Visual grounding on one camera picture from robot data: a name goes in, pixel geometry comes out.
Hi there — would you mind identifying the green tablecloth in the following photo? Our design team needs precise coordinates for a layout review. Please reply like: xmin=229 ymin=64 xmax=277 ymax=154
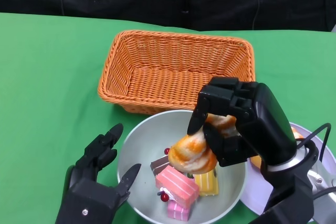
xmin=0 ymin=12 xmax=336 ymax=224

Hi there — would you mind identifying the white frosted orange donut bread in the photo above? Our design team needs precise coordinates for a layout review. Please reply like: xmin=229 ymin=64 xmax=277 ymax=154
xmin=249 ymin=126 xmax=306 ymax=169

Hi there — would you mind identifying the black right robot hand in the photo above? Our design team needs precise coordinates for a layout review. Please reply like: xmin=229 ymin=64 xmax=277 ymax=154
xmin=187 ymin=77 xmax=299 ymax=168

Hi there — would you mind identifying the yellow toy cake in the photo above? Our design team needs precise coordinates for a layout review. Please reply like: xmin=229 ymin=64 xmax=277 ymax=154
xmin=194 ymin=168 xmax=219 ymax=197

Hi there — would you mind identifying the lavender round plate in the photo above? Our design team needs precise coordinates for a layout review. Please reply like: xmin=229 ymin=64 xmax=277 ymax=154
xmin=240 ymin=121 xmax=336 ymax=216

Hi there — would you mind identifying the orange wicker basket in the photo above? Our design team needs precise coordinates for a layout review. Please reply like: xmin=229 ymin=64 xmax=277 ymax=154
xmin=97 ymin=29 xmax=256 ymax=116

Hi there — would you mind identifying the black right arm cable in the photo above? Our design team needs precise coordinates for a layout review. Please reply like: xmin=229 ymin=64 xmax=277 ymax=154
xmin=295 ymin=123 xmax=333 ymax=162

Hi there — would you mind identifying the pale green round bowl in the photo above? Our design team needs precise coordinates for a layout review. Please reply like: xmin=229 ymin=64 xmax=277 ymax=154
xmin=116 ymin=110 xmax=248 ymax=224

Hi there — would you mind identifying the brown chocolate toy cake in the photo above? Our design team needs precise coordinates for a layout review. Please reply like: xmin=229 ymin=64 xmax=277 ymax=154
xmin=150 ymin=148 xmax=172 ymax=176

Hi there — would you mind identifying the large pink toy cake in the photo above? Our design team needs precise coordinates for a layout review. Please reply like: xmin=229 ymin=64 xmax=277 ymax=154
xmin=155 ymin=166 xmax=200 ymax=207

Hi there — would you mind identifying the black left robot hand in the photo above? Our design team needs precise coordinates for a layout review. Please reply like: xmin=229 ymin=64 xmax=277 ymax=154
xmin=55 ymin=123 xmax=142 ymax=224

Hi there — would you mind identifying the plain orange donut bread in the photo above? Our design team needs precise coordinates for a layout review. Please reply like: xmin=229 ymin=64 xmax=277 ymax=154
xmin=167 ymin=113 xmax=236 ymax=175

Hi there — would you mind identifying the small pink toy cake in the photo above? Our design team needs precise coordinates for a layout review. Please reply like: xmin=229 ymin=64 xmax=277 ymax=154
xmin=167 ymin=199 xmax=191 ymax=221

